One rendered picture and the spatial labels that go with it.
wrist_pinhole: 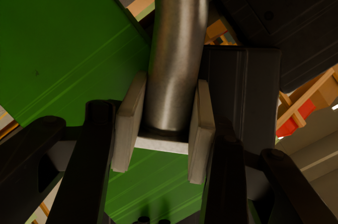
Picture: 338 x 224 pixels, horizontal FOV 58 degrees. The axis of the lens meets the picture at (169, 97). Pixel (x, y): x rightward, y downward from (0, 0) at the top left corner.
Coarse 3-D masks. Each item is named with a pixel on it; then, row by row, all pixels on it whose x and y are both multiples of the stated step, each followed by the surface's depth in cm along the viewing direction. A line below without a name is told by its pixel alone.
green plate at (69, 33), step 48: (0, 0) 19; (48, 0) 19; (96, 0) 19; (0, 48) 20; (48, 48) 20; (96, 48) 20; (144, 48) 20; (0, 96) 22; (48, 96) 22; (96, 96) 21; (144, 192) 24; (192, 192) 24
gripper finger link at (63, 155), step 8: (120, 104) 16; (72, 128) 13; (80, 128) 13; (64, 136) 12; (72, 136) 12; (56, 144) 12; (64, 144) 12; (72, 144) 12; (112, 144) 13; (48, 152) 12; (56, 152) 12; (64, 152) 12; (112, 152) 13; (40, 160) 12; (48, 160) 12; (56, 160) 12; (64, 160) 12; (40, 168) 12; (48, 168) 12; (56, 168) 12; (64, 168) 12
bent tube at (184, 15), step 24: (168, 0) 16; (192, 0) 16; (168, 24) 16; (192, 24) 16; (168, 48) 16; (192, 48) 16; (168, 72) 17; (192, 72) 17; (168, 96) 17; (192, 96) 18; (144, 120) 18; (168, 120) 18; (144, 144) 18; (168, 144) 18
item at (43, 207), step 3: (42, 204) 604; (42, 207) 603; (45, 207) 606; (45, 210) 603; (48, 210) 607; (33, 213) 580; (45, 213) 604; (48, 213) 604; (30, 216) 572; (33, 216) 577; (36, 216) 582; (30, 219) 569; (33, 219) 573; (27, 222) 561; (30, 222) 565; (33, 222) 617; (36, 222) 620
